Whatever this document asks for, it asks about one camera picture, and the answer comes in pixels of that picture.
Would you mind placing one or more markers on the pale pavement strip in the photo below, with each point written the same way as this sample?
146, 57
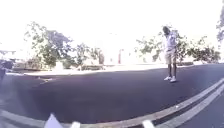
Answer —
100, 69

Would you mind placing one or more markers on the dark vehicle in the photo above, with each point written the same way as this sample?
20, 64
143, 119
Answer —
5, 66

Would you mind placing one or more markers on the robot's own part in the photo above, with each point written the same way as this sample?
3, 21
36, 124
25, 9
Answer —
148, 124
75, 125

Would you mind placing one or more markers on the person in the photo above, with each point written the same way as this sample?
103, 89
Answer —
170, 50

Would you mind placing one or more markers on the dark asphalt road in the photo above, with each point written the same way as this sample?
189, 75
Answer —
100, 96

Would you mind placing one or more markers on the leafy tree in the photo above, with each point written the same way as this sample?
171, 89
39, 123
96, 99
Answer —
50, 46

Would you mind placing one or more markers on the row of bushes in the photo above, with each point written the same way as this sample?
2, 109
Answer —
200, 51

